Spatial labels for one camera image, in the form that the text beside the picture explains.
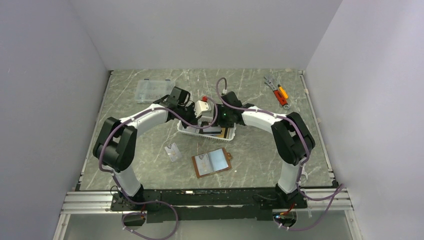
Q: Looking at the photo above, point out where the white plastic basket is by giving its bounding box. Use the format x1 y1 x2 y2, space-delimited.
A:
177 121 237 141

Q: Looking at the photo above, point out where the gold credit card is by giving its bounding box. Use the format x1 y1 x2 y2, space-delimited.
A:
217 127 233 141

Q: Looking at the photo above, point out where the clear plastic card sleeve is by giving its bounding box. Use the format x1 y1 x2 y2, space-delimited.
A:
164 142 183 162

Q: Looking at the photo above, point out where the brown leather card holder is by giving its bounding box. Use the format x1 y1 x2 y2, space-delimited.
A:
191 147 233 179

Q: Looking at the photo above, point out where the silver VIP card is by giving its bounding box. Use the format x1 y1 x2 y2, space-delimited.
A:
194 154 213 176

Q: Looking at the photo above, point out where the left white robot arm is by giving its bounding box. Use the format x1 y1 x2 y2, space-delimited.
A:
93 87 208 210

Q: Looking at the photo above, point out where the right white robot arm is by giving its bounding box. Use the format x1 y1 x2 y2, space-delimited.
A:
219 91 316 208

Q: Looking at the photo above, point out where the clear plastic organizer box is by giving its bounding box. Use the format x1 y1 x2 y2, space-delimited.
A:
134 78 176 104

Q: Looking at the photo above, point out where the red adjustable wrench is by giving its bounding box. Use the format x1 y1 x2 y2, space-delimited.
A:
273 90 290 110

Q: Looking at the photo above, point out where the silver open-end wrench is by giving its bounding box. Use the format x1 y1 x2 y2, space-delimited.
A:
299 167 309 182

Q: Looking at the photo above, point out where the yellow handled screwdriver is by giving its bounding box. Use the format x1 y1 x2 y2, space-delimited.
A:
277 84 289 100

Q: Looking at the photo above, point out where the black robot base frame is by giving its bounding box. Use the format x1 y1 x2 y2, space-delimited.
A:
110 185 339 223

